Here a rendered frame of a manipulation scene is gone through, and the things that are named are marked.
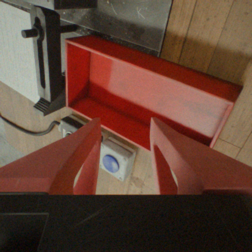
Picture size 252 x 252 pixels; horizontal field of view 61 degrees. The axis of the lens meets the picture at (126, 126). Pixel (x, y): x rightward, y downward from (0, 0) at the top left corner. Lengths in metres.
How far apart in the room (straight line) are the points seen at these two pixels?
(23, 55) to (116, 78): 0.27
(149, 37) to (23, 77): 0.36
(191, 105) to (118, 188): 0.29
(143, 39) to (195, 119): 0.14
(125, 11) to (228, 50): 0.15
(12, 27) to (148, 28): 0.34
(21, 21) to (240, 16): 0.42
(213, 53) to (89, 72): 0.22
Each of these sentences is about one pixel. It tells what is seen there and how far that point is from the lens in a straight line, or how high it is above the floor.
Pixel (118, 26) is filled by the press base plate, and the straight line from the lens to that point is 0.36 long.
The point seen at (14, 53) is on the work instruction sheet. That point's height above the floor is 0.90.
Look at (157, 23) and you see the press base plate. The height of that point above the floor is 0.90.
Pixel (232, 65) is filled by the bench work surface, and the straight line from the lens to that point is 0.30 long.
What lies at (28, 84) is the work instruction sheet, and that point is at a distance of 0.59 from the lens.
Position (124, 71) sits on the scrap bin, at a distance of 0.36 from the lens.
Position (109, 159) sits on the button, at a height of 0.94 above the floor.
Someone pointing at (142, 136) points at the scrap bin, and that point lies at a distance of 0.34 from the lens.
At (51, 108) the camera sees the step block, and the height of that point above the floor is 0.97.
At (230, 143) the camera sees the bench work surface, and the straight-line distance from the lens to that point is 0.34.
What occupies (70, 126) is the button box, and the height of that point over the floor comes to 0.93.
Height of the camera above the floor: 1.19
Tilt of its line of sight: 46 degrees down
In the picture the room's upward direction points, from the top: 127 degrees counter-clockwise
